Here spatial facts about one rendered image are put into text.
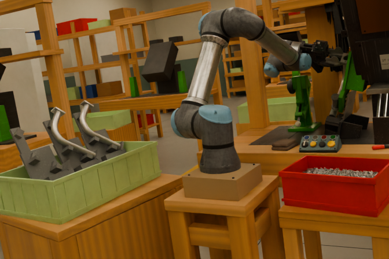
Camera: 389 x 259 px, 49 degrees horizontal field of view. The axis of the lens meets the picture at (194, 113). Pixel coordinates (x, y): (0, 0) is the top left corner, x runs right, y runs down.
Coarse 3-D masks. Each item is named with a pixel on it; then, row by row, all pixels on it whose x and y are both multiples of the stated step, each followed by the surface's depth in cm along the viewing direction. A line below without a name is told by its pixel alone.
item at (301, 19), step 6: (282, 12) 864; (288, 12) 859; (282, 18) 871; (288, 18) 911; (294, 18) 868; (300, 18) 862; (282, 24) 873; (306, 30) 850; (306, 42) 863; (288, 78) 888
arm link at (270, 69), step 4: (272, 56) 197; (268, 60) 197; (272, 60) 195; (276, 60) 194; (268, 64) 195; (272, 64) 195; (276, 64) 193; (280, 64) 192; (264, 68) 197; (268, 68) 194; (272, 68) 194; (276, 68) 194; (280, 68) 193; (264, 72) 199; (268, 72) 196; (272, 72) 195; (276, 72) 194; (272, 76) 198; (276, 76) 197
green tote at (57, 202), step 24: (144, 144) 210; (24, 168) 192; (96, 168) 174; (120, 168) 186; (144, 168) 198; (0, 192) 178; (24, 192) 169; (48, 192) 160; (72, 192) 164; (96, 192) 174; (120, 192) 185; (24, 216) 172; (48, 216) 163; (72, 216) 164
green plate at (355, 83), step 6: (348, 54) 177; (348, 60) 177; (348, 66) 178; (348, 72) 179; (354, 72) 178; (348, 78) 180; (354, 78) 178; (360, 78) 177; (348, 84) 180; (354, 84) 179; (360, 84) 178; (342, 90) 181; (348, 90) 189; (354, 90) 179; (360, 90) 178
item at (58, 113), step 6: (54, 108) 196; (54, 114) 196; (60, 114) 197; (54, 120) 193; (54, 126) 192; (54, 132) 191; (60, 138) 191; (60, 144) 192; (66, 144) 192; (72, 144) 194; (78, 150) 196; (84, 150) 198
